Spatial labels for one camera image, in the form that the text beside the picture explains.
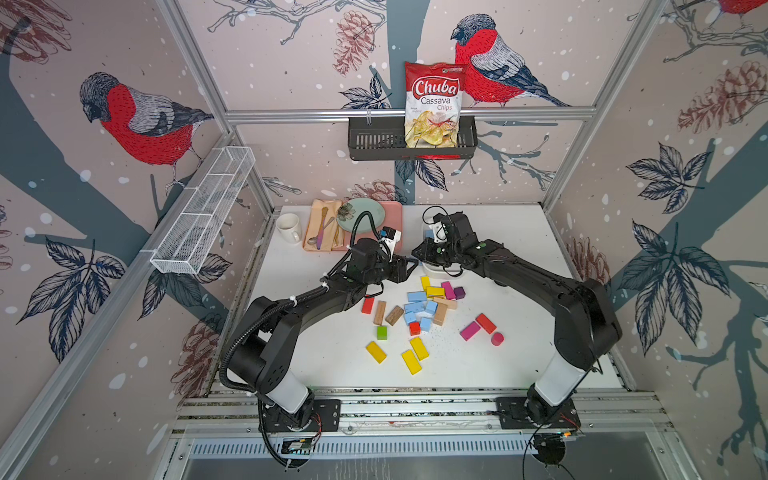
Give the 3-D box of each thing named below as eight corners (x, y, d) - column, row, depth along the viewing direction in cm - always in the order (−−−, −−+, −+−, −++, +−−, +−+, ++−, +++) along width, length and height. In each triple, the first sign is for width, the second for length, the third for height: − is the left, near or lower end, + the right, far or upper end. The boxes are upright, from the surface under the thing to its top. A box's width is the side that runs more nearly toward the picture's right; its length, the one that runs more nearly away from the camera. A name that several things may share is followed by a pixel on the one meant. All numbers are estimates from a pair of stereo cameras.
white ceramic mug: (279, 248, 110) (272, 233, 103) (285, 228, 117) (279, 213, 110) (300, 248, 110) (294, 233, 103) (305, 228, 117) (300, 213, 110)
